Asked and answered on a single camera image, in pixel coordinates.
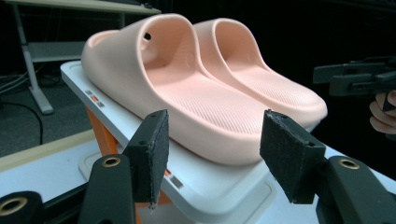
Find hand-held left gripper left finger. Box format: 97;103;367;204
121;108;171;207

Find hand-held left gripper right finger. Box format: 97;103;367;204
259;108;327;205

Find white shoe rack orange legs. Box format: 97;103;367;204
60;60;321;224

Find pink foam slipper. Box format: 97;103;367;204
192;17;329;129
80;12;265;166

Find black floor cable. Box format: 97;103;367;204
0;101;44;146

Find grey table frame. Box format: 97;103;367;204
4;0;163;116

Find white floor cable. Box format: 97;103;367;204
0;69;35;94

